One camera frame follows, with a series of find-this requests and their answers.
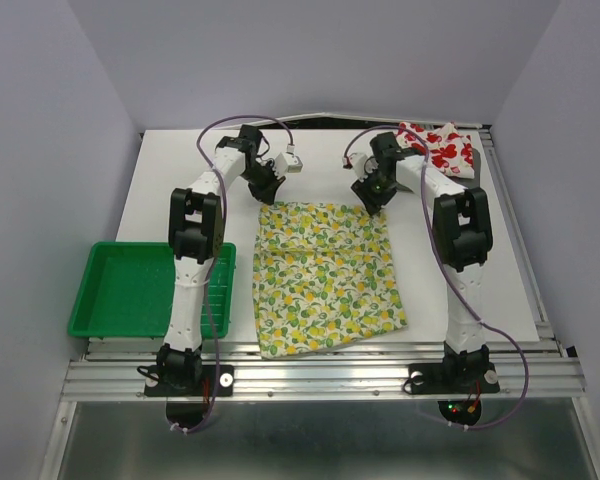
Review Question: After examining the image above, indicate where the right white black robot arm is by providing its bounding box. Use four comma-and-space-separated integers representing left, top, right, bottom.
343, 132, 499, 395

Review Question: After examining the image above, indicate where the purple cable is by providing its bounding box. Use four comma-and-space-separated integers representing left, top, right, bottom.
342, 127, 531, 432
167, 115, 297, 435

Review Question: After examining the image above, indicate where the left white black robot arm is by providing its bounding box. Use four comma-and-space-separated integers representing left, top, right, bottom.
156, 125, 302, 395

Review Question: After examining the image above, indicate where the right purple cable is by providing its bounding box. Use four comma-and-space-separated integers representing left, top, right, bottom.
342, 127, 531, 432

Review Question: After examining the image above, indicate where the right side aluminium rail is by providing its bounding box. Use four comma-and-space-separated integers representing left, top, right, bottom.
477, 125, 579, 359

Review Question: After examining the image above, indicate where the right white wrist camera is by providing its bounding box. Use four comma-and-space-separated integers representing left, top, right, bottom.
348, 153, 378, 182

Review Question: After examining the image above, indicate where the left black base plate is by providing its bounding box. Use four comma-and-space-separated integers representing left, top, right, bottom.
136, 364, 234, 399

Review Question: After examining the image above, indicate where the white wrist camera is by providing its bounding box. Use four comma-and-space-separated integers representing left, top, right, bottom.
273, 152, 303, 178
348, 153, 378, 182

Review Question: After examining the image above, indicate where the lemon print skirt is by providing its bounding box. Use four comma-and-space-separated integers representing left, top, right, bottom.
252, 202, 408, 360

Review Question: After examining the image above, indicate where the aluminium front rail frame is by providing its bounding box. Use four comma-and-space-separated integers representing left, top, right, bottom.
40, 327, 600, 479

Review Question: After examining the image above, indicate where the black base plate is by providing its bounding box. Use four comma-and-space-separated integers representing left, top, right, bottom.
402, 362, 500, 396
136, 364, 234, 399

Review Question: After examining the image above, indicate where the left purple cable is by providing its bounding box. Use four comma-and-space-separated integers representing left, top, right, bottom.
167, 115, 297, 435

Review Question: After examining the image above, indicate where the red poppy print skirt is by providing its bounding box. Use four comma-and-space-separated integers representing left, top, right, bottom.
395, 122, 475, 179

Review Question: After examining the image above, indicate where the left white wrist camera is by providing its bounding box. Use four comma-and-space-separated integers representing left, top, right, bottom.
273, 152, 303, 178

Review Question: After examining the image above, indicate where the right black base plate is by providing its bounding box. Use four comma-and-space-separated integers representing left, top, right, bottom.
402, 362, 500, 396

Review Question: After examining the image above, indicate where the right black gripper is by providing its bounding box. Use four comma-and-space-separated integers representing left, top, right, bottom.
350, 166, 396, 215

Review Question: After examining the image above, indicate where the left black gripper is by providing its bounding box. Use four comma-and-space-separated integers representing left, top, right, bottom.
239, 160, 285, 205

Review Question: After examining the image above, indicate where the grey folded skirt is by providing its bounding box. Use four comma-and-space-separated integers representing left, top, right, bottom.
394, 148, 484, 194

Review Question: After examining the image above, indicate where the green plastic tray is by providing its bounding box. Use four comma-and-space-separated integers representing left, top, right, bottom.
67, 241, 238, 341

